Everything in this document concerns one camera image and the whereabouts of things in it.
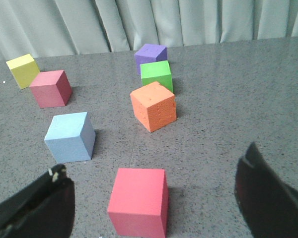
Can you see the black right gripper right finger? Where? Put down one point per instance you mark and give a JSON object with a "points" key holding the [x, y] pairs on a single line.
{"points": [[268, 205]]}

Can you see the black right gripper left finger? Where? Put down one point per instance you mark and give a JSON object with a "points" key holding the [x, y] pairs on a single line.
{"points": [[44, 209]]}

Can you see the smooth light blue foam cube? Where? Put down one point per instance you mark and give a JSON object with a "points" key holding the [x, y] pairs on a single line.
{"points": [[71, 137]]}

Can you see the large red foam cube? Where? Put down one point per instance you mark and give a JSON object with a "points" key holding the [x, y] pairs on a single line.
{"points": [[138, 205]]}

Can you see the small pink-red foam cube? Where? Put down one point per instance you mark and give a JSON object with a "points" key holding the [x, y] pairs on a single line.
{"points": [[51, 89]]}

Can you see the yellow foam cube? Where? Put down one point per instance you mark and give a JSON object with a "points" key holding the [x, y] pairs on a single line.
{"points": [[24, 70]]}

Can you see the dented orange foam cube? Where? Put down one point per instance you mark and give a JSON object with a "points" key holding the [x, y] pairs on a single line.
{"points": [[154, 106]]}

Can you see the green foam cube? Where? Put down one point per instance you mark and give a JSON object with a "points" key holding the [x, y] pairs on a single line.
{"points": [[157, 71]]}

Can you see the grey curtain backdrop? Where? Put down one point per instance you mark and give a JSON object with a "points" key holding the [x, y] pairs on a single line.
{"points": [[45, 28]]}

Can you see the purple foam cube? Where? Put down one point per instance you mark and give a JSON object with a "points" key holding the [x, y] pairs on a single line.
{"points": [[150, 53]]}

